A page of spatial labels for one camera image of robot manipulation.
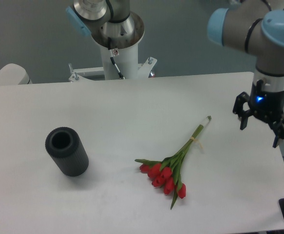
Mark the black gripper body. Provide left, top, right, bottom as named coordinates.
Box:
left=248, top=84, right=284, bottom=124

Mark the red tulip bouquet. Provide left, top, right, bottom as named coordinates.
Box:
left=134, top=116, right=212, bottom=209

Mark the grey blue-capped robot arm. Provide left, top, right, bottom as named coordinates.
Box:
left=66, top=0, right=284, bottom=147

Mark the black ribbed cylindrical vase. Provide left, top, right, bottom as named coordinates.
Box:
left=45, top=127, right=89, bottom=177

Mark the white rounded chair part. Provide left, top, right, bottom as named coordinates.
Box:
left=0, top=63, right=32, bottom=86

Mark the white metal base frame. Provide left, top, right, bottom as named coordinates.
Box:
left=68, top=57, right=157, bottom=82

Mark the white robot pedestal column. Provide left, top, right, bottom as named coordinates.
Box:
left=90, top=12, right=145, bottom=80

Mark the black pedestal cable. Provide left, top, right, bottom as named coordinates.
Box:
left=110, top=56, right=126, bottom=80

